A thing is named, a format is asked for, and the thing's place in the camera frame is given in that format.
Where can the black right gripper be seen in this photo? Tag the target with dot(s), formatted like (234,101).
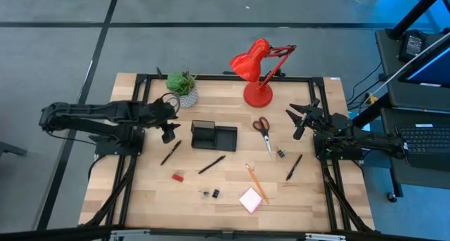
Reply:
(311,116)

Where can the red desk lamp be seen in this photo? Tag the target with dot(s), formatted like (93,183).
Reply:
(258,95)

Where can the black power adapter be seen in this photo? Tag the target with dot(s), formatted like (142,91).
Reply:
(413,46)

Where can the black binder clip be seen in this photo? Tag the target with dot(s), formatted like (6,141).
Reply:
(216,194)
(205,193)
(281,153)

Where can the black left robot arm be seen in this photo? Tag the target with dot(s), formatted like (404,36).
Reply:
(88,111)

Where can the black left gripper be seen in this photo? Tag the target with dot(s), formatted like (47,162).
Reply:
(149,112)

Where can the orange pencil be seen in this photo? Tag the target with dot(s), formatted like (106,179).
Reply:
(257,183)

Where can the black side desk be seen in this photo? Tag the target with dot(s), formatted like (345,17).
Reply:
(390,86)

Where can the red eraser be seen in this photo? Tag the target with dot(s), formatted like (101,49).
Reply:
(177,177)

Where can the pink sticky note pad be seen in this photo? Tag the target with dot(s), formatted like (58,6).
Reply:
(251,200)

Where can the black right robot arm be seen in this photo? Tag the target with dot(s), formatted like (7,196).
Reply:
(369,141)

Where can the green artificial succulent plant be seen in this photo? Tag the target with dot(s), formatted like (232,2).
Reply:
(179,83)

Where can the black keyboard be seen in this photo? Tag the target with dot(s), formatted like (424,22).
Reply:
(425,141)

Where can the black aluminium table frame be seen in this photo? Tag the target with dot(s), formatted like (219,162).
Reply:
(218,77)

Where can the black mesh desk organizer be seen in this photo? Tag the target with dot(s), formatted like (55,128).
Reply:
(225,139)

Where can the black monitor blue screen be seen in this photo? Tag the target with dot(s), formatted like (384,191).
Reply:
(432,69)

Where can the white triangle-patterned plant pot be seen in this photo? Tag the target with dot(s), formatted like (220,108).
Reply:
(190,100)

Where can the black pen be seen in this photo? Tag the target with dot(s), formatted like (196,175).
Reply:
(171,152)
(294,167)
(211,164)

